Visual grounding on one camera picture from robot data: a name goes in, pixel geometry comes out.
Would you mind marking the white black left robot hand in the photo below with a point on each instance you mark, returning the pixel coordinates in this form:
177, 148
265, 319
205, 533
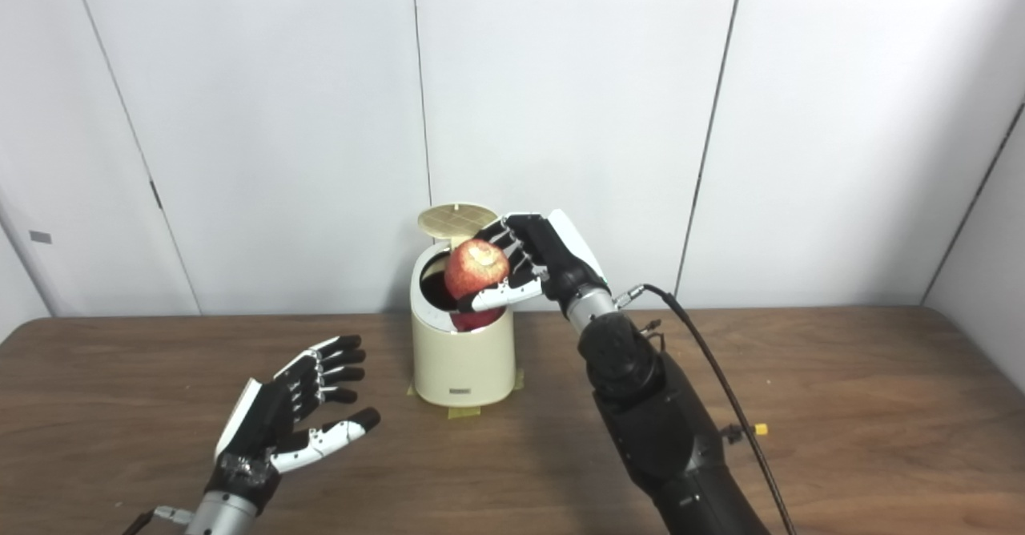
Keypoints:
260, 423

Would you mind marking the small gray wall label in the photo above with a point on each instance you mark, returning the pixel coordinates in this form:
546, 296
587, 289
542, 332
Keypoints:
40, 237

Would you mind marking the red apple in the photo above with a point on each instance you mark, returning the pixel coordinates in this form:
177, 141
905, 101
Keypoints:
472, 275

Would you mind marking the cream-colored round bin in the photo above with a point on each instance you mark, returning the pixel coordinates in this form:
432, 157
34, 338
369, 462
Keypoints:
464, 367

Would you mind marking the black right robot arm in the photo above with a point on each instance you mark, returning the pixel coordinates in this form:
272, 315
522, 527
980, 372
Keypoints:
649, 415

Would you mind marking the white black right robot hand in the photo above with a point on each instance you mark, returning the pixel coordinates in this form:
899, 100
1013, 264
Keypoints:
560, 263

